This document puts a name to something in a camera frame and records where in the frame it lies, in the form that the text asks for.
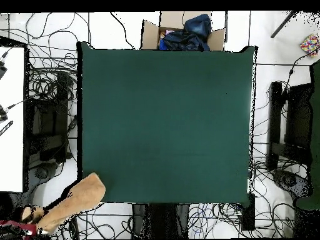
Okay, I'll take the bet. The dark green table cloth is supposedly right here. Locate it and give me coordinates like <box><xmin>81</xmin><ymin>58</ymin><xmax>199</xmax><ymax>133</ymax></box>
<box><xmin>76</xmin><ymin>41</ymin><xmax>258</xmax><ymax>208</ymax></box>

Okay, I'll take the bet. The green cloth on side table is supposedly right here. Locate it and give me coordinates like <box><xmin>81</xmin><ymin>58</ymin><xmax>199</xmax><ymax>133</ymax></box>
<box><xmin>296</xmin><ymin>59</ymin><xmax>320</xmax><ymax>211</ymax></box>

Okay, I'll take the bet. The black device with cable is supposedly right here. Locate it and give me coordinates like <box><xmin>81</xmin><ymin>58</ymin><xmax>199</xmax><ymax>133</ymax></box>
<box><xmin>0</xmin><ymin>98</ymin><xmax>28</xmax><ymax>123</ymax></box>

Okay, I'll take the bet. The multicolour spotted item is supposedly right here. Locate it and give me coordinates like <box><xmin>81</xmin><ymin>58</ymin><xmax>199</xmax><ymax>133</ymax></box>
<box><xmin>299</xmin><ymin>33</ymin><xmax>320</xmax><ymax>58</ymax></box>

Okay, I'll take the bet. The dark navy garment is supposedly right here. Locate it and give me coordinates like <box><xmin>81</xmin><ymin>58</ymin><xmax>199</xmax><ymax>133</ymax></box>
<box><xmin>158</xmin><ymin>29</ymin><xmax>211</xmax><ymax>51</ymax></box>

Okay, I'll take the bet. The brown cardboard box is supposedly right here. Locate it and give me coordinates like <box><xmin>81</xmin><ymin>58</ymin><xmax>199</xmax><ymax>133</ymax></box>
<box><xmin>141</xmin><ymin>11</ymin><xmax>226</xmax><ymax>51</ymax></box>

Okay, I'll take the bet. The black stand frame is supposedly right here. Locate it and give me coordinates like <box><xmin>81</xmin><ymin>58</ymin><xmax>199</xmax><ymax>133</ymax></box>
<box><xmin>267</xmin><ymin>81</ymin><xmax>314</xmax><ymax>171</ymax></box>
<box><xmin>24</xmin><ymin>72</ymin><xmax>74</xmax><ymax>164</ymax></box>

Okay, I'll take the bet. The tan terry towel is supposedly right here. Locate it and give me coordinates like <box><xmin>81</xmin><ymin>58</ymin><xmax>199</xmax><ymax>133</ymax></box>
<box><xmin>21</xmin><ymin>172</ymin><xmax>106</xmax><ymax>234</ymax></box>

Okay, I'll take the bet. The white table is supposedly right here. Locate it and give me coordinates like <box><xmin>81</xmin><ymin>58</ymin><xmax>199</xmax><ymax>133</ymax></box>
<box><xmin>0</xmin><ymin>46</ymin><xmax>25</xmax><ymax>193</ymax></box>

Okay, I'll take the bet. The black cable with connector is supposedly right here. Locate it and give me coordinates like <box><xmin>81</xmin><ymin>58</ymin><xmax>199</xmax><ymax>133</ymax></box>
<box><xmin>282</xmin><ymin>48</ymin><xmax>320</xmax><ymax>101</ymax></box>

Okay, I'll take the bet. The black pole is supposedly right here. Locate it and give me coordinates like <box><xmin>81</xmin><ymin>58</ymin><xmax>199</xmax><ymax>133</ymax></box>
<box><xmin>269</xmin><ymin>11</ymin><xmax>298</xmax><ymax>39</ymax></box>

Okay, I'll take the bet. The black box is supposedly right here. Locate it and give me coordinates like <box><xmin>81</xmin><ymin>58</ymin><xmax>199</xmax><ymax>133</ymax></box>
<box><xmin>241</xmin><ymin>193</ymin><xmax>256</xmax><ymax>231</ymax></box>

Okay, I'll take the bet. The grey stand base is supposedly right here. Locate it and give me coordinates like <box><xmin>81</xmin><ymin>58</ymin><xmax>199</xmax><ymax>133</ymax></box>
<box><xmin>27</xmin><ymin>162</ymin><xmax>63</xmax><ymax>201</ymax></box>
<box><xmin>272</xmin><ymin>169</ymin><xmax>313</xmax><ymax>198</ymax></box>

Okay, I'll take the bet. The blue denim garment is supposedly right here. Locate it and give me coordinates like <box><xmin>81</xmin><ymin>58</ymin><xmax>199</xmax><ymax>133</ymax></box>
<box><xmin>184</xmin><ymin>13</ymin><xmax>213</xmax><ymax>41</ymax></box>

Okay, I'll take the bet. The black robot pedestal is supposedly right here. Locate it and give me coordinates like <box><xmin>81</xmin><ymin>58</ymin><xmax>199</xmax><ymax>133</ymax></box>
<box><xmin>131</xmin><ymin>203</ymin><xmax>191</xmax><ymax>239</ymax></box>

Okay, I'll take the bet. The black strip with marks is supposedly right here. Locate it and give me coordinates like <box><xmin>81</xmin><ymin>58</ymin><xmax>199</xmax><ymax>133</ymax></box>
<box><xmin>0</xmin><ymin>120</ymin><xmax>14</xmax><ymax>137</ymax></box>

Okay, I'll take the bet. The black power strip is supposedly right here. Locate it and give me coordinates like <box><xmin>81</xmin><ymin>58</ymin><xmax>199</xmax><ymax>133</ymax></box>
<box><xmin>68</xmin><ymin>217</ymin><xmax>79</xmax><ymax>239</ymax></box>

